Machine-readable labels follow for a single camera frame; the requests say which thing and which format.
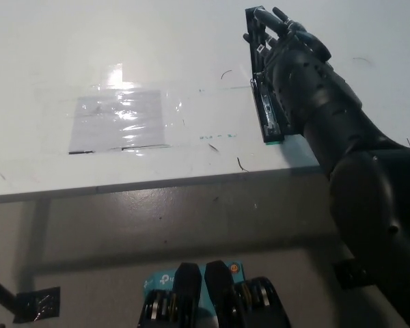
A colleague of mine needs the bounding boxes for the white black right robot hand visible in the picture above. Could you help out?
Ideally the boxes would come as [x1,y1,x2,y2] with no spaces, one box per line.
[242,6,364,135]

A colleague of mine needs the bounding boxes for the black desk stapler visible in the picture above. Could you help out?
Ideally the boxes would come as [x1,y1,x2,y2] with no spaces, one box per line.
[242,5,290,145]

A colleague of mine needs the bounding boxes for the black ribbed robot body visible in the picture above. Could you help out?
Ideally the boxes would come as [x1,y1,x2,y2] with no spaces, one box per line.
[136,260,292,328]

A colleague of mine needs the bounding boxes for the clear plastic film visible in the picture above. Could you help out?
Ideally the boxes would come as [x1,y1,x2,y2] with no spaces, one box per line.
[32,63,187,159]

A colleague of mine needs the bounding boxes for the white paper sheet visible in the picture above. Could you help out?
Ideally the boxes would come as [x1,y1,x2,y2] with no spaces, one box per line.
[68,90,167,154]

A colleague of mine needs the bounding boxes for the black table foot plate right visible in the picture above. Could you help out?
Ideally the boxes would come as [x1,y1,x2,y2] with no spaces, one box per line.
[331,260,368,292]

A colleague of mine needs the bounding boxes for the teal router box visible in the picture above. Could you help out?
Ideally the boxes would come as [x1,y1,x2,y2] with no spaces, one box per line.
[142,260,245,314]

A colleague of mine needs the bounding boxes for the grey table leg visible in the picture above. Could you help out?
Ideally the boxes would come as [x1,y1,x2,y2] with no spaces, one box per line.
[17,198,53,295]

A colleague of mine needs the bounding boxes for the black stand rod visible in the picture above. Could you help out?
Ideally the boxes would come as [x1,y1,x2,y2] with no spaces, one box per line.
[0,271,18,314]

